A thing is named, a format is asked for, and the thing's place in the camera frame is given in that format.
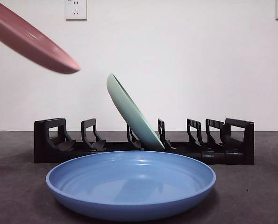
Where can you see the green round plate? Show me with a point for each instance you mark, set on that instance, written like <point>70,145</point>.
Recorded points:
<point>134,116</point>

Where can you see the blue round plate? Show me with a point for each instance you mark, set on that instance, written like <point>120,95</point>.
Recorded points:
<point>129,186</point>

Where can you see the pink round plate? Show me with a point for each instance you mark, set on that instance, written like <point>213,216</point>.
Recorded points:
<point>24,39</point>

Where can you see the black plastic plate rack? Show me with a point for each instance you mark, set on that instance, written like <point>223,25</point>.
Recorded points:
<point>234,156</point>

